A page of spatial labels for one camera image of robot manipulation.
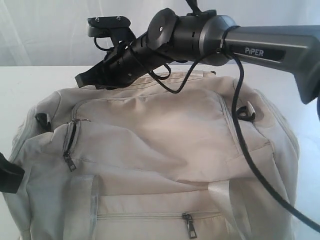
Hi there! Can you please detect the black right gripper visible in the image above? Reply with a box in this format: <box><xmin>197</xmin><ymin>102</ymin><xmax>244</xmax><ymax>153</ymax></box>
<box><xmin>75</xmin><ymin>34</ymin><xmax>170</xmax><ymax>89</ymax></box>

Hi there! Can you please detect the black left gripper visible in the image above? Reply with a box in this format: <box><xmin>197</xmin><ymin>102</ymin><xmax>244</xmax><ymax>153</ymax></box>
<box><xmin>0</xmin><ymin>153</ymin><xmax>25</xmax><ymax>194</ymax></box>

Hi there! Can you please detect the metal zipper pull with ring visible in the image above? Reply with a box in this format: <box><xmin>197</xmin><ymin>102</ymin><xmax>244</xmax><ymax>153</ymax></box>
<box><xmin>71</xmin><ymin>118</ymin><xmax>91</xmax><ymax>125</ymax></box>

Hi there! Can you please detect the beige fabric duffel bag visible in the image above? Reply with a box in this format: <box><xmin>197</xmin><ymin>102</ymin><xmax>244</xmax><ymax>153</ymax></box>
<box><xmin>3</xmin><ymin>72</ymin><xmax>295</xmax><ymax>240</ymax></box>

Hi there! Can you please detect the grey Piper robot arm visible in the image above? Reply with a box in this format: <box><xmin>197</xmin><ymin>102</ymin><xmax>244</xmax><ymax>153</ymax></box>
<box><xmin>0</xmin><ymin>8</ymin><xmax>320</xmax><ymax>195</ymax></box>

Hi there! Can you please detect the dark metal zipper pull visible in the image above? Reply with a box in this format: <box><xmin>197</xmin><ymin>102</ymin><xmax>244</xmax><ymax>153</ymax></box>
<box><xmin>63</xmin><ymin>150</ymin><xmax>77</xmax><ymax>172</ymax></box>

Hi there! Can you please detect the front pocket zipper pull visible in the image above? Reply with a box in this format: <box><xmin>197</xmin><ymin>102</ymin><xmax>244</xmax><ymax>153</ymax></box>
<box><xmin>181</xmin><ymin>212</ymin><xmax>197</xmax><ymax>240</ymax></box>

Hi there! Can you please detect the black plastic D-ring left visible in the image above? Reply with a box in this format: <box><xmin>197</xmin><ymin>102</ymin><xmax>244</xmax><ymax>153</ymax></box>
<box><xmin>35</xmin><ymin>112</ymin><xmax>52</xmax><ymax>131</ymax></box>

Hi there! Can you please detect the black plastic d-ring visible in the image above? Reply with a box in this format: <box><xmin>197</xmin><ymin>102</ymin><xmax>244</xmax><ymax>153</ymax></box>
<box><xmin>237</xmin><ymin>100</ymin><xmax>256</xmax><ymax>123</ymax></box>
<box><xmin>35</xmin><ymin>112</ymin><xmax>52</xmax><ymax>131</ymax></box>

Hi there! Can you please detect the black camera cable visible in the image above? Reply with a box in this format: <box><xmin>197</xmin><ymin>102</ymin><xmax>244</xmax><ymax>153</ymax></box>
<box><xmin>92</xmin><ymin>37</ymin><xmax>320</xmax><ymax>230</ymax></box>

